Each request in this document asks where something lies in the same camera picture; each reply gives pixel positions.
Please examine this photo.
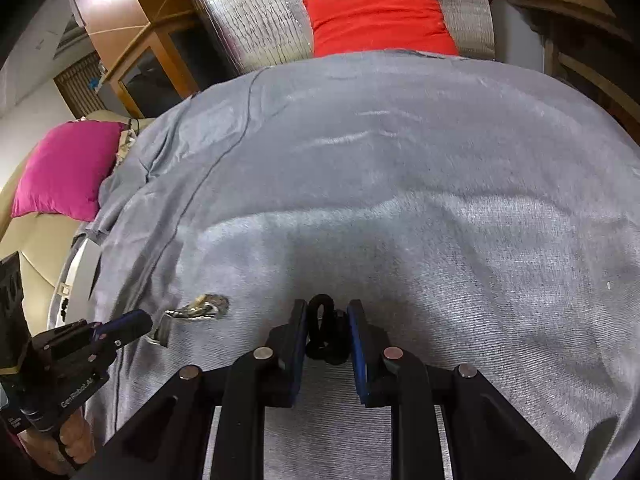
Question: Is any magenta pillow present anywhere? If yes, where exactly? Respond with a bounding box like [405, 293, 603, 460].
[11, 121, 129, 223]

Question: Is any brown woven blind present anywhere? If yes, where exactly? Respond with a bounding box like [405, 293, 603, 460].
[52, 52, 109, 117]

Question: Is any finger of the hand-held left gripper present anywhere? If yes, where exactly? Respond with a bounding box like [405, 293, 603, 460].
[92, 309, 154, 349]

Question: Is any wooden furniture frame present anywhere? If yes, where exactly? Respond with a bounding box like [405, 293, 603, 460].
[495, 0, 640, 128]

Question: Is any beige leather sofa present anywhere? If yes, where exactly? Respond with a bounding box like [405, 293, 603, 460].
[0, 107, 128, 343]

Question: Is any black hair tie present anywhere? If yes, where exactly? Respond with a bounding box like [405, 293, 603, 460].
[305, 294, 351, 365]

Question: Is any grey blanket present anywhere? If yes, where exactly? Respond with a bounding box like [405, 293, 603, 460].
[82, 49, 640, 480]

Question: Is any red pillow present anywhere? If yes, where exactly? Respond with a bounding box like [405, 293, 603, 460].
[302, 0, 460, 58]

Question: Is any wooden cabinet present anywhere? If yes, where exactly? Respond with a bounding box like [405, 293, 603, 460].
[101, 0, 207, 119]

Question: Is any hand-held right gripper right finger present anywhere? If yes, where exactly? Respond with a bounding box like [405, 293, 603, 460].
[346, 299, 576, 480]

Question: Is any person's left hand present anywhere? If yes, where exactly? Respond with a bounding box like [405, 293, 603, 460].
[20, 407, 97, 476]

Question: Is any cream patterned cloth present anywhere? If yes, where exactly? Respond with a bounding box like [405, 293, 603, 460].
[114, 129, 139, 167]

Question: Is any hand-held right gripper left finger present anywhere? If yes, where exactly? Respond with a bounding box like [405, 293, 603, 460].
[97, 299, 309, 480]

